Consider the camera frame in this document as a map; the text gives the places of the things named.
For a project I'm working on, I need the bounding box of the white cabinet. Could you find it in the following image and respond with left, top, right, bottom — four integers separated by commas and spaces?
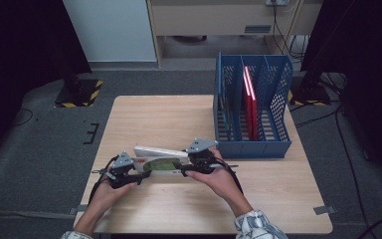
62, 0, 157, 63

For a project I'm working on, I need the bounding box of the white book with green leaf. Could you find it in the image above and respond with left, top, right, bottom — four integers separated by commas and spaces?
132, 145, 193, 176

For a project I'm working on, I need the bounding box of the thin black floor cable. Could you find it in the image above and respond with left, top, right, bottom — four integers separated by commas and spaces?
8, 108, 35, 129

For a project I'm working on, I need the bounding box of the blue plastic file rack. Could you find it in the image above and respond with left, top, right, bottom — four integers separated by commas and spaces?
213, 51, 293, 159

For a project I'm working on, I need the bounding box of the blue picture book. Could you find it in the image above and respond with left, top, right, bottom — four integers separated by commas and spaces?
218, 96, 234, 142

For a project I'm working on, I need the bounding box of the black floor tape mark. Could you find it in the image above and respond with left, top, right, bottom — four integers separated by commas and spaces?
83, 122, 100, 145

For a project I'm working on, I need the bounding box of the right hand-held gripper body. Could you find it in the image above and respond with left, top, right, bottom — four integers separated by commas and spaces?
184, 137, 240, 176

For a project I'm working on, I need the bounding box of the red hardcover book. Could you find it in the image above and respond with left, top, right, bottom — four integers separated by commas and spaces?
243, 70, 254, 140
245, 65, 260, 141

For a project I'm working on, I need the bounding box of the black hanging cable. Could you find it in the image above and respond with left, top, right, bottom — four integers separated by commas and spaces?
271, 3, 288, 56

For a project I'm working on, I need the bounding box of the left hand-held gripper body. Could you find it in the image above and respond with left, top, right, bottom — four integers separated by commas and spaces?
92, 150, 144, 190

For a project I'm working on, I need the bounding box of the grey tape piece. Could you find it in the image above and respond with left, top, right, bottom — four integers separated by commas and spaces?
69, 204, 91, 215
312, 205, 337, 216

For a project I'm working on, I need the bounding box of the tangled cable bundle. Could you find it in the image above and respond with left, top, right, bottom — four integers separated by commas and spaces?
287, 34, 310, 64

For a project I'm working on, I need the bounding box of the left hand-held gripper cable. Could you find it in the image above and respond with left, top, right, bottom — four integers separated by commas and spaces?
88, 154, 119, 207

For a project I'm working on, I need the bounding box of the long black floor cable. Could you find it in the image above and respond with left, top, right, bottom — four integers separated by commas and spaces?
334, 106, 371, 233

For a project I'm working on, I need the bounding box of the black curtain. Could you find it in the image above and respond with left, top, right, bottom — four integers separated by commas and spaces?
0, 0, 93, 167
299, 0, 382, 187

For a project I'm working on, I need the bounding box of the person's right hand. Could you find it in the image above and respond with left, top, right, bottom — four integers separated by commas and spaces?
185, 147, 254, 219

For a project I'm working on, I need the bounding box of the person's left hand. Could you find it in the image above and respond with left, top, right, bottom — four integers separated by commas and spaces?
89, 180, 138, 221

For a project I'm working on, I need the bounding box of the grey vent grille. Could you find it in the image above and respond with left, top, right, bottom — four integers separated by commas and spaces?
244, 24, 273, 35

